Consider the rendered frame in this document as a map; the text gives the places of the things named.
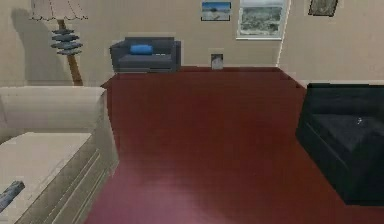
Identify wooden floor lamp pale shade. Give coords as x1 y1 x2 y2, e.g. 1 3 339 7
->
28 0 90 87

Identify small grey framed picture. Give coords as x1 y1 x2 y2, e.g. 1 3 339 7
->
210 53 224 71

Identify dark grey armchair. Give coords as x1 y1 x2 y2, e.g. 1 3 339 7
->
109 36 182 74

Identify blue cushion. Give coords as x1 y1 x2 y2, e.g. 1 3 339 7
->
129 44 154 56

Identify white framed window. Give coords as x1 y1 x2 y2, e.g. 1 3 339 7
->
236 0 288 41

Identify beige sofa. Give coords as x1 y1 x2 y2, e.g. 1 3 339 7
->
0 85 120 224

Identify black armchair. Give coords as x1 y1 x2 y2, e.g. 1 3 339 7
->
295 82 384 207

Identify grey remote control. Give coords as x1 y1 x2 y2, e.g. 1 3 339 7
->
0 180 26 213

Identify blue framed wall picture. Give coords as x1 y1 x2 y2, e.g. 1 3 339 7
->
200 1 232 23

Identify dark framed wall picture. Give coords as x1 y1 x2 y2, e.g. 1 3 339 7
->
307 0 340 18

